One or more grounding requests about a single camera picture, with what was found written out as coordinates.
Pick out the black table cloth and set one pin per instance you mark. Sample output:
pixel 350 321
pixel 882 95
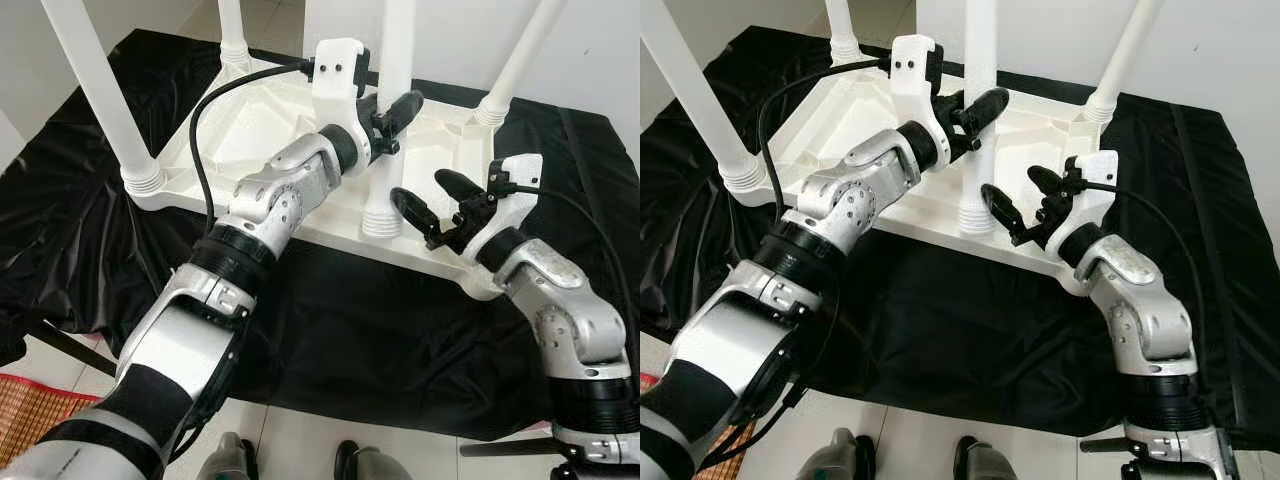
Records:
pixel 950 330
pixel 380 330

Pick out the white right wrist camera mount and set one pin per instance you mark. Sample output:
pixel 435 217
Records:
pixel 1098 180
pixel 520 190

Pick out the grey right robot foot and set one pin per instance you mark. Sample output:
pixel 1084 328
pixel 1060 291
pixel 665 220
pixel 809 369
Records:
pixel 378 465
pixel 990 463

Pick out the black metal table leg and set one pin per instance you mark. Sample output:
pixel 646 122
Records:
pixel 75 348
pixel 1105 443
pixel 510 447

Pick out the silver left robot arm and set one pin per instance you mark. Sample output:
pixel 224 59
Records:
pixel 850 200
pixel 260 200

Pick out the grey robot foot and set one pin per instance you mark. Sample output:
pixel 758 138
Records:
pixel 990 463
pixel 228 460
pixel 378 465
pixel 838 458

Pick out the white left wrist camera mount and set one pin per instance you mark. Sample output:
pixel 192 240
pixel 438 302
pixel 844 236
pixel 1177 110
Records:
pixel 912 65
pixel 338 70

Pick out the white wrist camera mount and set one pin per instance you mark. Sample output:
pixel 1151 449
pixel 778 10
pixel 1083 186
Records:
pixel 520 190
pixel 1098 180
pixel 338 70
pixel 912 65

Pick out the grey left robot foot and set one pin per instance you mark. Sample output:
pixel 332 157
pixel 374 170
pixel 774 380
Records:
pixel 838 458
pixel 228 460

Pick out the white plastic table leg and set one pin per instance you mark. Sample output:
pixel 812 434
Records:
pixel 232 30
pixel 1125 55
pixel 395 60
pixel 980 50
pixel 100 90
pixel 700 90
pixel 843 28
pixel 520 60

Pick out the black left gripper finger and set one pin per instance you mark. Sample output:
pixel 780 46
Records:
pixel 405 112
pixel 985 110

